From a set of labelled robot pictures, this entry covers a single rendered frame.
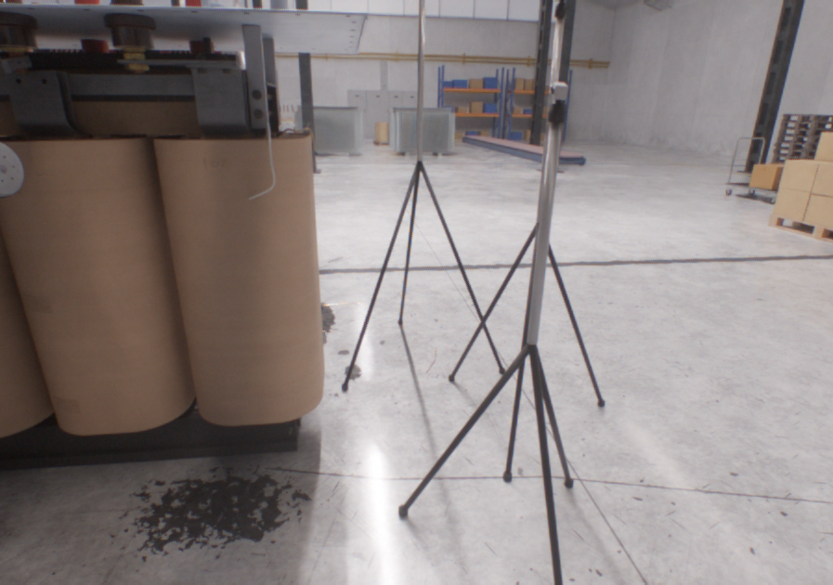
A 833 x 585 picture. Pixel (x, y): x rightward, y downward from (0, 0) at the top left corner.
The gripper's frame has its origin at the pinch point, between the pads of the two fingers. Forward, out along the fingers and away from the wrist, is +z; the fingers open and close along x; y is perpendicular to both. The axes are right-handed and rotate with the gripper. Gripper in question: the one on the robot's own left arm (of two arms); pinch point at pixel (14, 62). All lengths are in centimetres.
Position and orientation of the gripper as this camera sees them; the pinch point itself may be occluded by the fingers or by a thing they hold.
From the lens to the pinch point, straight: 155.4
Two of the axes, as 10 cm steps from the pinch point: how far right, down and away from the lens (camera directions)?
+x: -9.8, -0.9, 1.9
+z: 2.0, -5.3, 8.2
